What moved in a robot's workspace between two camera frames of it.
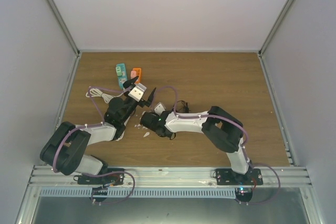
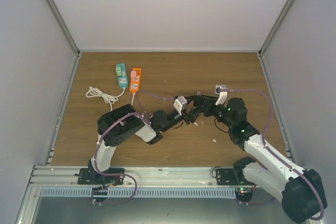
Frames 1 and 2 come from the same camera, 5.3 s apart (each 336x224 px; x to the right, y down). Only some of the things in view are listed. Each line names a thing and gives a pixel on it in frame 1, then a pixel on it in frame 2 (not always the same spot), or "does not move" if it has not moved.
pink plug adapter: (133, 74) does not move
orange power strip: (138, 74) does not move
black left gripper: (148, 103) → (191, 116)
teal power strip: (123, 78) does not move
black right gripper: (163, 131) → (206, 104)
